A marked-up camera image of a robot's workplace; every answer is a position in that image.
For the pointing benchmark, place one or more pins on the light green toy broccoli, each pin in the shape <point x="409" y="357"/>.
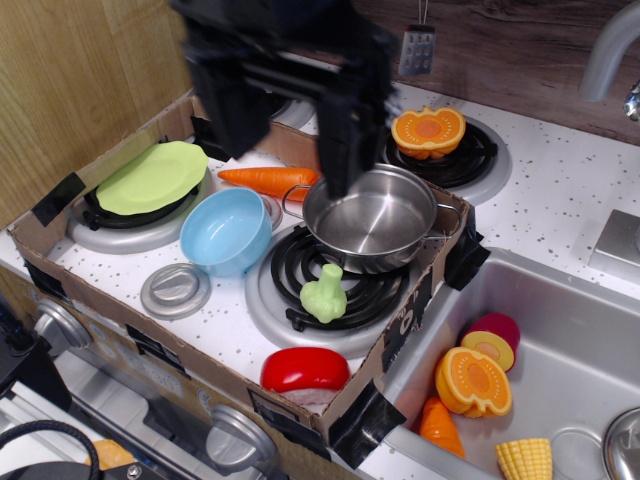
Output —
<point x="324" y="298"/>

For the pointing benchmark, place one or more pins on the light green plastic plate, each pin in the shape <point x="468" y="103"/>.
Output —
<point x="161" y="175"/>

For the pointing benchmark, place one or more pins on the orange toy bottom left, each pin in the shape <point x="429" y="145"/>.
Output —
<point x="112" y="455"/>

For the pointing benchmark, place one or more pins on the orange pumpkin half on burner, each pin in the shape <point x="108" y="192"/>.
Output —
<point x="428" y="134"/>

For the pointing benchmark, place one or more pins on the silver oven knob right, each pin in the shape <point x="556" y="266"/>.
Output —
<point x="235" y="443"/>

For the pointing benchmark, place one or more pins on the red peach half toy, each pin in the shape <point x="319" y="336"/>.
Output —
<point x="495" y="335"/>

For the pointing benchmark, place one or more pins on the grey faucet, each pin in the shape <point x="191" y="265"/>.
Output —
<point x="611" y="45"/>

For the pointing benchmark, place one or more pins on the silver sink basin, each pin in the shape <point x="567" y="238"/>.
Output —
<point x="577" y="369"/>

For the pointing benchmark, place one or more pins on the light blue plastic bowl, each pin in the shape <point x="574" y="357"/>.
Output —
<point x="227" y="232"/>

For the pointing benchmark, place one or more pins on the orange pumpkin half in sink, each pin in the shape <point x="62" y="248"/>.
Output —
<point x="471" y="384"/>

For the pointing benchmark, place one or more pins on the silver pot lid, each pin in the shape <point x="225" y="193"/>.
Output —
<point x="620" y="446"/>

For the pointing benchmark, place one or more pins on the orange carrot in sink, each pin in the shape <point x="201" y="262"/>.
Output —
<point x="437" y="427"/>

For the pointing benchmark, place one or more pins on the orange toy carrot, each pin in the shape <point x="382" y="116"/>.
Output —
<point x="273" y="181"/>

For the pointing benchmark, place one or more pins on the red toy cheese wedge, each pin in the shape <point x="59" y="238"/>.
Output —
<point x="305" y="375"/>

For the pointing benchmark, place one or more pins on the hanging silver spatula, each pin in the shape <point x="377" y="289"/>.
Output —
<point x="418" y="45"/>

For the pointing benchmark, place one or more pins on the front left black burner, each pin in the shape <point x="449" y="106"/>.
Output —
<point x="137" y="239"/>

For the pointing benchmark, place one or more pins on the brown cardboard fence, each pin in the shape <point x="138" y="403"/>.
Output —
<point x="225" y="354"/>

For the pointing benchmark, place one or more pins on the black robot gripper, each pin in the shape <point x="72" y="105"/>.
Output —
<point x="301" y="49"/>

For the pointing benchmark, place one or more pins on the yellow toy corn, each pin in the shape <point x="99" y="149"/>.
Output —
<point x="525" y="459"/>

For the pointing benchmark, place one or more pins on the back left black burner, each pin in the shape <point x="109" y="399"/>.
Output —
<point x="288" y="112"/>

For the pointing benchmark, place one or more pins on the silver oven knob left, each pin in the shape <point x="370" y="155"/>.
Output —
<point x="60" y="329"/>

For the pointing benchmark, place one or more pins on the silver stove knob front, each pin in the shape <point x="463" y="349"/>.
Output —
<point x="175" y="292"/>

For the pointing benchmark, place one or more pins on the grey faucet base block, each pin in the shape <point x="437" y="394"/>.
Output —
<point x="617" y="249"/>

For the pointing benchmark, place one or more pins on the back right black burner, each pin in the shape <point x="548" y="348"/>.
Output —
<point x="477" y="170"/>

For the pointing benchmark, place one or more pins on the silver oven knob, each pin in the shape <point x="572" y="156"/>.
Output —
<point x="60" y="329"/>
<point x="235" y="443"/>

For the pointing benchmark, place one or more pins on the stainless steel pot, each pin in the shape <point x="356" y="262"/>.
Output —
<point x="382" y="222"/>

